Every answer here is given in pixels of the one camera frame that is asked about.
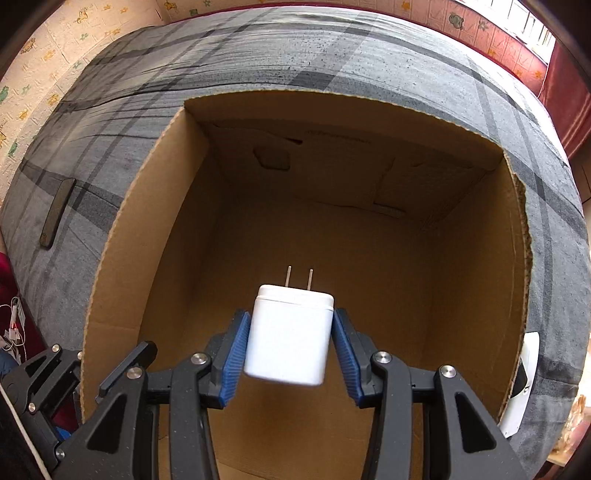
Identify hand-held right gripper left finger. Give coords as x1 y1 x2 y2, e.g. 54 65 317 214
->
60 308 252 480

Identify dark smartphone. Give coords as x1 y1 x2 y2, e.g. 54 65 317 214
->
39 178 77 250

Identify brown cardboard box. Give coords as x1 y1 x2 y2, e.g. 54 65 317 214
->
79 90 534 480

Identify white remote control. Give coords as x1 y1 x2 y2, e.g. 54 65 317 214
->
499 331 541 437

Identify large white wall charger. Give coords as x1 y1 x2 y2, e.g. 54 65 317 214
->
243 265 335 387

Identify bright window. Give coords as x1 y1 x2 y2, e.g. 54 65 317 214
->
455 0 559 58

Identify dark red bed base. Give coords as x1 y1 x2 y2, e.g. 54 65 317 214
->
0 240 51 370

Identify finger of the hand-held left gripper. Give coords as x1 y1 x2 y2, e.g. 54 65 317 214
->
0 344 84 480

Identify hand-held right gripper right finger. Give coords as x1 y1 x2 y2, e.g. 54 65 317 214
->
332 307 527 480

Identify grey plaid bedsheet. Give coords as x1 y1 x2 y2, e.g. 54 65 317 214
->
0 4 591 480

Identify white charging cables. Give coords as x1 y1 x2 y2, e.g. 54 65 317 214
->
0 298 28 352

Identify red curtain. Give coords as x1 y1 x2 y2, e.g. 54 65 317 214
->
538 41 591 160

